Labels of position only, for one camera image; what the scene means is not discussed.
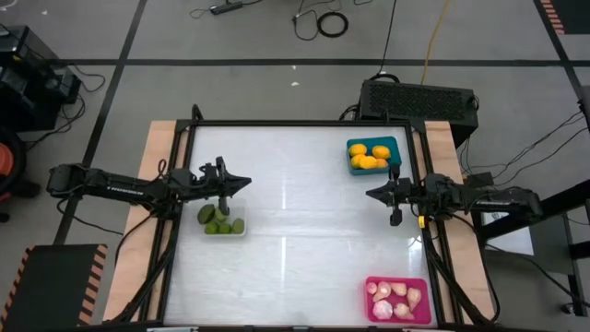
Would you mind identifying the large dark green avocado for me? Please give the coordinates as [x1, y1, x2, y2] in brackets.
[196, 204, 217, 226]

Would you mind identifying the yellow cable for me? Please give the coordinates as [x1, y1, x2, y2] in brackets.
[419, 0, 451, 87]

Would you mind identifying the black mat orange striped edge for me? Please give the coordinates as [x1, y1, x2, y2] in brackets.
[537, 0, 590, 36]
[0, 243, 110, 332]

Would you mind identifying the teal plastic basket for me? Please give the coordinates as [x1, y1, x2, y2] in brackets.
[346, 136, 403, 177]

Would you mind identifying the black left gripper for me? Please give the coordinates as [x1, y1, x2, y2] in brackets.
[183, 156, 253, 217]

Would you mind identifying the black coiled cable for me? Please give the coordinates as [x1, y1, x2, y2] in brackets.
[315, 10, 349, 39]

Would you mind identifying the black metal stand frame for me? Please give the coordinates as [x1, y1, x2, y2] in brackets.
[478, 178, 590, 319]

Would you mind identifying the black equipment cart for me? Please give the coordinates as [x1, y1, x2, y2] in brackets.
[0, 23, 83, 133]

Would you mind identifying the orange and black round device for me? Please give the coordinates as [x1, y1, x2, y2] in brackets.
[0, 124, 42, 225]

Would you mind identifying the thin black cable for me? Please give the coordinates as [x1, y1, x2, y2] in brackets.
[520, 126, 590, 172]
[291, 0, 345, 42]
[490, 110, 585, 181]

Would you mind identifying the pink plastic basket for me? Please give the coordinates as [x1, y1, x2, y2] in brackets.
[363, 276, 433, 326]

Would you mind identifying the clear plastic basket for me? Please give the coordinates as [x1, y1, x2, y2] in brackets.
[191, 197, 250, 239]

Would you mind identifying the light wooden board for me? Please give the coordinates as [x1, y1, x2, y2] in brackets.
[412, 120, 497, 324]
[101, 119, 190, 323]

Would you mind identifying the black power strip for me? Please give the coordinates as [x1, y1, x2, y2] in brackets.
[209, 1, 244, 16]

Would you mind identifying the white paper sheet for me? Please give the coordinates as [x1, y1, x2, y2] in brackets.
[481, 211, 536, 257]

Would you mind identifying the black computer case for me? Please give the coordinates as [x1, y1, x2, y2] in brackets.
[358, 78, 480, 149]

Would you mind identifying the black metal table frame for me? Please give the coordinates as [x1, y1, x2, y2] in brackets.
[103, 103, 502, 332]

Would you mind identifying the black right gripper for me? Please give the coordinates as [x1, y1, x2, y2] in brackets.
[365, 165, 419, 228]

